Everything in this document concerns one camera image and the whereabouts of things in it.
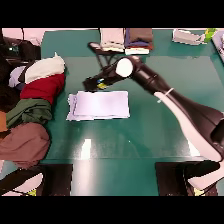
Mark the pale grey garment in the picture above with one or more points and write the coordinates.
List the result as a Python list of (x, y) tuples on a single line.
[(16, 76)]

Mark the black garment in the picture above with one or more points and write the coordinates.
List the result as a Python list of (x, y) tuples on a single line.
[(6, 95)]

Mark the folded white garment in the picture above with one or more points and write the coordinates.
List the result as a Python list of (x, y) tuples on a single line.
[(136, 51)]

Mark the black mounting plate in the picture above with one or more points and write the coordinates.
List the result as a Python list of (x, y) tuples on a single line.
[(170, 180), (56, 180)]

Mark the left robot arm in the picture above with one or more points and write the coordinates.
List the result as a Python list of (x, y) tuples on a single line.
[(20, 181)]

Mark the pale lavender T-shirt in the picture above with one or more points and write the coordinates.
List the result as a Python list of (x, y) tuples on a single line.
[(100, 105)]

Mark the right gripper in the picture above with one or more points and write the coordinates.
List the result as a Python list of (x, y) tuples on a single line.
[(98, 81)]

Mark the folded blue garment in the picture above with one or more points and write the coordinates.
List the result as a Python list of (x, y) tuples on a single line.
[(138, 44)]

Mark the red garment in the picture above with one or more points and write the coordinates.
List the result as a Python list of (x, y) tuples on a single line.
[(45, 87)]

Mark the folded brown garment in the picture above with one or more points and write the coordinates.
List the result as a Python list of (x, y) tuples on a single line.
[(140, 34)]

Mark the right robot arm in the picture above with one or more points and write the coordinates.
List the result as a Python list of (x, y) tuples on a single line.
[(186, 106)]

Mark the dark green garment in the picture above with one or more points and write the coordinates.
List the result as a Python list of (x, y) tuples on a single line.
[(30, 111)]

